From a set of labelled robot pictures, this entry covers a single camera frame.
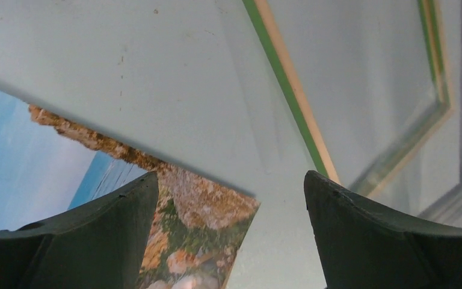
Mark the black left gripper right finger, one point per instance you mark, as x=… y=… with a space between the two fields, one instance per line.
x=364 y=244

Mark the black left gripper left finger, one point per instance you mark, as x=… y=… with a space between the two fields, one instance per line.
x=99 y=244

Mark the beach landscape photo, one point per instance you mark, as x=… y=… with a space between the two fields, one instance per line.
x=49 y=165

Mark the wooden picture frame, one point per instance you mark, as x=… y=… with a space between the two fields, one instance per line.
x=397 y=155

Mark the right aluminium corner post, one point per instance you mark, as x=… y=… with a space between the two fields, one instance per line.
x=446 y=210

